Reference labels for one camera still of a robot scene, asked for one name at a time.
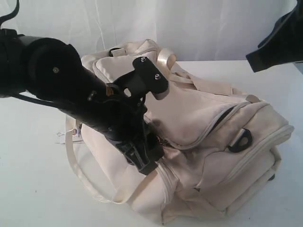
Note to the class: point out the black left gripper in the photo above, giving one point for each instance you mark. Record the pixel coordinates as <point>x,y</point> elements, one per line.
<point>121,121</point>

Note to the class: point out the cream fabric duffel bag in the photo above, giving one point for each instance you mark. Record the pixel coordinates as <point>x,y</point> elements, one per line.
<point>220,144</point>

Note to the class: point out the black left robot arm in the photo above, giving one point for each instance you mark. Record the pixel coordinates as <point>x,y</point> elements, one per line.
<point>48,72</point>

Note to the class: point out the white paper hang tag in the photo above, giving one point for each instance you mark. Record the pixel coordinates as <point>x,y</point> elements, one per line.
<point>75,134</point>

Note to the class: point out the white backdrop curtain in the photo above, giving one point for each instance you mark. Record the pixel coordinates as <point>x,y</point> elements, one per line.
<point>196,30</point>

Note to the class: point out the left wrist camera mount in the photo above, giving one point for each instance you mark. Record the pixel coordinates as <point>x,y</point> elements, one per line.
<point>143,79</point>

